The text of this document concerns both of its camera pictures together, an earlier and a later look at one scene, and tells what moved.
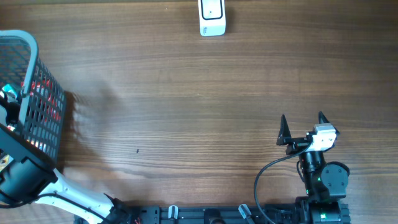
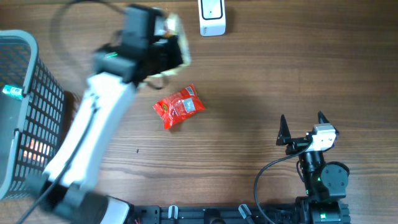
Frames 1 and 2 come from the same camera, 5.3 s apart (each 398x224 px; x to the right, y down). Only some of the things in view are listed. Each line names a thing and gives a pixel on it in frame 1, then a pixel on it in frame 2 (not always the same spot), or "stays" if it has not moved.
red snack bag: (43, 98) to (179, 106)
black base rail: (237, 214) stays
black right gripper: (296, 144) stays
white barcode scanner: (212, 15) stays
